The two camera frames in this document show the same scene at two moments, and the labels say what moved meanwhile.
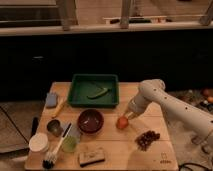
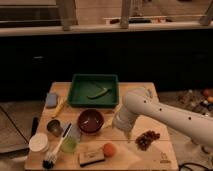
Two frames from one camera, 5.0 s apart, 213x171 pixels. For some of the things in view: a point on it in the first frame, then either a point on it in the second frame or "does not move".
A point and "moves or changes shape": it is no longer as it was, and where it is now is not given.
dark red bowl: x=90 y=121 does not move
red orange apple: x=122 y=122 moves or changes shape
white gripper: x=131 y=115 → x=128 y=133
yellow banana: x=59 y=106 does not move
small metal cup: x=54 y=127 does not move
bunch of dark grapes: x=145 y=139 does not move
